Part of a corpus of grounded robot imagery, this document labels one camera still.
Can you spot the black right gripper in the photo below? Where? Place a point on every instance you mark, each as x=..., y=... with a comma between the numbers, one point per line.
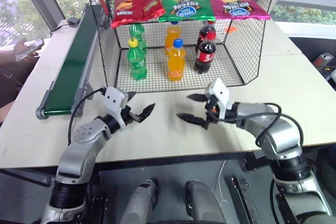
x=211, y=119

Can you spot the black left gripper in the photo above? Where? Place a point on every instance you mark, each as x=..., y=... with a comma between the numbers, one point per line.
x=128, y=116

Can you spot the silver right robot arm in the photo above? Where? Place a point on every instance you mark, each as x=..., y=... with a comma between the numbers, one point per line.
x=278, y=132

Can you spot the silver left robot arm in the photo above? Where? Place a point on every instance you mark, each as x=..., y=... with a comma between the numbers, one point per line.
x=78, y=153

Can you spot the green conveyor belt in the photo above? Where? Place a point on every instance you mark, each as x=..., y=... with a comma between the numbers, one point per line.
x=71, y=64

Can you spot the bystander hand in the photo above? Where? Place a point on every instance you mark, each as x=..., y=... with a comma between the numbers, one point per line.
x=21, y=47

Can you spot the green soda bottle yellow cap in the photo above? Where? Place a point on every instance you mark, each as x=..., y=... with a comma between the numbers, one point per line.
x=137, y=61

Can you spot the orange soda bottle blue cap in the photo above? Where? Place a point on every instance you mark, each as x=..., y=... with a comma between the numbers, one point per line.
x=176, y=62

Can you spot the cola bottle red cap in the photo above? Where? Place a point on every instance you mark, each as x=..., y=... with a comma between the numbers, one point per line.
x=206, y=54

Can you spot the orange tag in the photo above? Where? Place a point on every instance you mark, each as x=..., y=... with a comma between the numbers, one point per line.
x=231, y=29

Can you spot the grey rounded robot leg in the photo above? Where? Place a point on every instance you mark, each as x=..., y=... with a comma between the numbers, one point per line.
x=203, y=203
x=140, y=203

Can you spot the red chips bag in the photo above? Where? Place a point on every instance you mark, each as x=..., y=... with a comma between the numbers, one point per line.
x=136, y=6

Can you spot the green chips bag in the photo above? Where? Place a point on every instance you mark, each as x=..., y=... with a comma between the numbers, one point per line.
x=186, y=3

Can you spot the black power adapter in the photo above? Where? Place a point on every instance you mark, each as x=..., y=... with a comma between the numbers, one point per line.
x=73, y=21

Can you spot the pink chips bag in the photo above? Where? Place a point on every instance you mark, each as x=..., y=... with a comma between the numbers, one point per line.
x=239, y=5

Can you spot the smartphone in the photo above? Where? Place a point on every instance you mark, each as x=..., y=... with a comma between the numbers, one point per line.
x=30, y=49

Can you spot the red grey power tool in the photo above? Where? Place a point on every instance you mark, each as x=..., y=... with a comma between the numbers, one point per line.
x=325, y=64

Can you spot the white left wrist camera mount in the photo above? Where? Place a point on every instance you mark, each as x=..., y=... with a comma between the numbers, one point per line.
x=113, y=99

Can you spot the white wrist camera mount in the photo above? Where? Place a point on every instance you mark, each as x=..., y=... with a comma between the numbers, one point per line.
x=220, y=95
x=113, y=99

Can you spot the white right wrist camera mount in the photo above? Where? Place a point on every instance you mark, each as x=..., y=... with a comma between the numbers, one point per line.
x=220, y=95

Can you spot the black metal bracket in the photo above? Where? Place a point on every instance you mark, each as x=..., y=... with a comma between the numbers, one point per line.
x=240, y=197

